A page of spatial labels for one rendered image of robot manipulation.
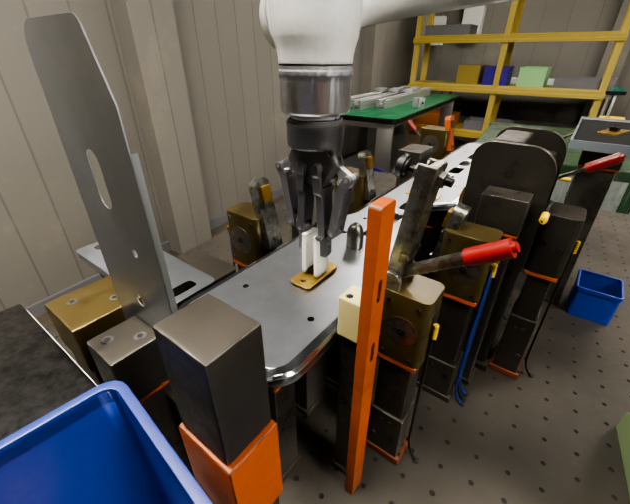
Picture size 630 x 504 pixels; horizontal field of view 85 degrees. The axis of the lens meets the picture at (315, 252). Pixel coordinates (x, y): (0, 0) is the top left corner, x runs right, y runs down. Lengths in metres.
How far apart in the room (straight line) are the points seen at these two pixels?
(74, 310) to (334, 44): 0.42
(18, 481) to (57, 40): 0.26
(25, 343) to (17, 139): 1.86
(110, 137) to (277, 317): 0.31
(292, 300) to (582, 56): 7.71
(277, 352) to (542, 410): 0.60
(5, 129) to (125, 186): 2.02
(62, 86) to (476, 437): 0.78
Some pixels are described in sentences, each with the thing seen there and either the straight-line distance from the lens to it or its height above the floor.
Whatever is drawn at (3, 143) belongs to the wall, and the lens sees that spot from 2.31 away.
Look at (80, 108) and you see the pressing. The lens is 0.32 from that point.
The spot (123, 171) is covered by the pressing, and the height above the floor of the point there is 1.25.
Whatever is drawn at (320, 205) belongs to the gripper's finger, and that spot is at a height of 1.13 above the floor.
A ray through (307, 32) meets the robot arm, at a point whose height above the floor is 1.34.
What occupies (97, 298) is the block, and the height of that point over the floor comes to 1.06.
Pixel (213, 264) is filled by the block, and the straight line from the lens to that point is 0.66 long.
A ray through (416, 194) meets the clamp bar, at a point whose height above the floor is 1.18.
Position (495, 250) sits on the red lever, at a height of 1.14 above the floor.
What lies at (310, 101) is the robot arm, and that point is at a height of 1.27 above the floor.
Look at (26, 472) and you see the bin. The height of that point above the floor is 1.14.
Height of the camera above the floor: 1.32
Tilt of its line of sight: 30 degrees down
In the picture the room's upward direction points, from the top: straight up
